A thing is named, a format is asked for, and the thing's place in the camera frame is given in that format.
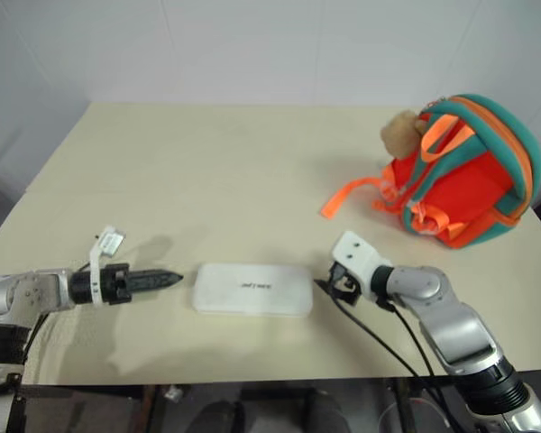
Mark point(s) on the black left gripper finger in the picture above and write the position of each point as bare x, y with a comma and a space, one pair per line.
155, 275
153, 285

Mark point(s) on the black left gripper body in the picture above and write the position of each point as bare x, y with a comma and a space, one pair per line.
115, 285

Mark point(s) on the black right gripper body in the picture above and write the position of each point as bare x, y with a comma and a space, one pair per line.
345, 288

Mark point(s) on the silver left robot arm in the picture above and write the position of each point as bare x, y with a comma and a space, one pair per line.
22, 293

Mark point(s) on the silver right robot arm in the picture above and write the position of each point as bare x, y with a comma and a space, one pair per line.
451, 315

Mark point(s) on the white flat plastic box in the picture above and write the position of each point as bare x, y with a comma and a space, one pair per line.
252, 289

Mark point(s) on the orange and teal backpack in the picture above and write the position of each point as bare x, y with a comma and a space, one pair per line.
469, 180

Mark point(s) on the small white connector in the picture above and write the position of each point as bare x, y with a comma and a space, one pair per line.
173, 394

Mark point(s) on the beige plush toy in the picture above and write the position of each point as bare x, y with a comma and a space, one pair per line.
401, 133

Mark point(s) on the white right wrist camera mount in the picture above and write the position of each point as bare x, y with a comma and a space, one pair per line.
358, 257

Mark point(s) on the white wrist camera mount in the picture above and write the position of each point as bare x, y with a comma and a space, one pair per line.
111, 240
358, 257

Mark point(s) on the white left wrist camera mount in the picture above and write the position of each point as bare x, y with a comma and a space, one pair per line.
111, 240

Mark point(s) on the black table frame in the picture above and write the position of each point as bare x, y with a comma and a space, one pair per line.
99, 394

